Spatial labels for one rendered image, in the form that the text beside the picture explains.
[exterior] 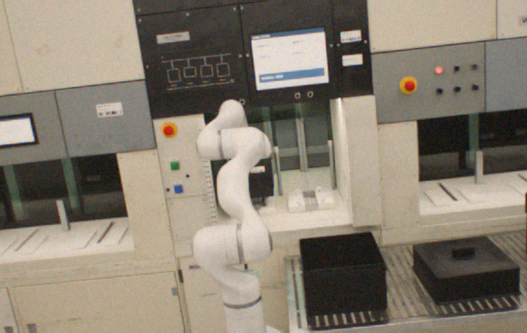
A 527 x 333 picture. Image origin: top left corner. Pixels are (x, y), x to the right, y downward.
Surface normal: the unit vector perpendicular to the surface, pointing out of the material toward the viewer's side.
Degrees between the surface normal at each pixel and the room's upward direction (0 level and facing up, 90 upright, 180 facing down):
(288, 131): 90
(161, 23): 90
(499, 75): 90
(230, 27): 90
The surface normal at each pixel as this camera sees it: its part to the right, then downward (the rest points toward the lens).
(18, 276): 0.00, 0.28
